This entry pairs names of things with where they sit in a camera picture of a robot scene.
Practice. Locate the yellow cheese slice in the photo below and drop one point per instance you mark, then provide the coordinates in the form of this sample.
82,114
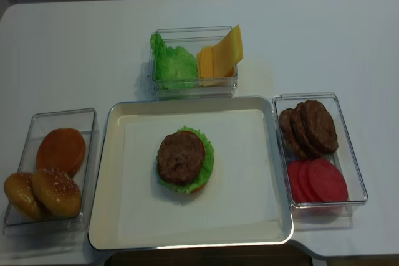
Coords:
227,53

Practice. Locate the green lettuce on burger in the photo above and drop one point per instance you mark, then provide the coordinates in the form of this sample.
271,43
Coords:
204,174

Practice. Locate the clear lettuce cheese container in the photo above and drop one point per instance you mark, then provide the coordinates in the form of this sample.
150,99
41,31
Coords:
193,40

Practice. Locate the green lettuce leaf in container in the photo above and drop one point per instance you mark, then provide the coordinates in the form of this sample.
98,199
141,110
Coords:
175,68

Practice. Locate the stacked yellow cheese slices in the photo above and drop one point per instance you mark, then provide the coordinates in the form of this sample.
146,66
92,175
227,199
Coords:
206,67

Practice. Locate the brown patty on burger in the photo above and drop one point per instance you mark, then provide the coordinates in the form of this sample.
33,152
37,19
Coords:
174,164

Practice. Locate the white metal tray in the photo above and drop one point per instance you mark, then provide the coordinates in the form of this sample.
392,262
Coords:
244,202

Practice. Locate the bottom bun of burger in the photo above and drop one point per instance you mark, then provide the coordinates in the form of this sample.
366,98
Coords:
198,189

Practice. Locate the back brown patty in container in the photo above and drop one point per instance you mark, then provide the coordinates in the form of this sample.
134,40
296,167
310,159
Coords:
288,136

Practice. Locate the brown patty in container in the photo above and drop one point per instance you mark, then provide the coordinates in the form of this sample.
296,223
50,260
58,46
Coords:
288,136
298,130
319,127

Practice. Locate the middle brown patty in container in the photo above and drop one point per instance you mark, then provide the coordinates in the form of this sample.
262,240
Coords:
298,130

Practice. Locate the back red tomato slice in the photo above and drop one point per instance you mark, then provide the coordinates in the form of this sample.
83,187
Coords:
293,171

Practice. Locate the front brown patty in container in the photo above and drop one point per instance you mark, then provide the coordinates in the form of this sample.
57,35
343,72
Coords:
319,127

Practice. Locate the middle red tomato slice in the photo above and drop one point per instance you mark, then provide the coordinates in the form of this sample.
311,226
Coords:
304,183

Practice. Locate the flat orange bottom bun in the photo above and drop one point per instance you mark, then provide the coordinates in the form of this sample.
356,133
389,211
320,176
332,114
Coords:
63,149

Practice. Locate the front red tomato slice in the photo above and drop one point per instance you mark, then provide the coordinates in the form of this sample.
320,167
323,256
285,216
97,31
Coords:
326,181

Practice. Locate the clear patty tomato container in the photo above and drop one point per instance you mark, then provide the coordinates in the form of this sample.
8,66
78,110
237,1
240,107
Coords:
344,159

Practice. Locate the right sesame top bun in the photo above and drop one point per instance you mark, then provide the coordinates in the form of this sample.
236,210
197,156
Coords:
57,192

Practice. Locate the sesame bun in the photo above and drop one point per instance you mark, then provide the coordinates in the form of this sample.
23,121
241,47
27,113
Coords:
18,189
57,192

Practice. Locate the clear bun container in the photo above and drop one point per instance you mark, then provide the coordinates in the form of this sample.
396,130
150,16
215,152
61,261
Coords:
83,120

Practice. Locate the left sesame top bun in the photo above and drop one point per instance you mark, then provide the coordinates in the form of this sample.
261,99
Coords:
18,189

